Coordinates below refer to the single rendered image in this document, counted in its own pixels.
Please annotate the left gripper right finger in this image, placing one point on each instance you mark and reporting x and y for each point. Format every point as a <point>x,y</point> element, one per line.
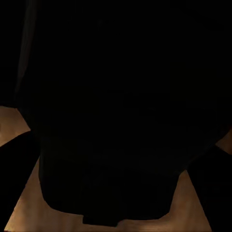
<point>211,175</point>

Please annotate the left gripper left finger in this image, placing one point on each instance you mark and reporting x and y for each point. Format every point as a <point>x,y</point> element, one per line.
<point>17,160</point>

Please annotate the digital camera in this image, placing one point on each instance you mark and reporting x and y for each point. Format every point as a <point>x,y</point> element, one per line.
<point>121,95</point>

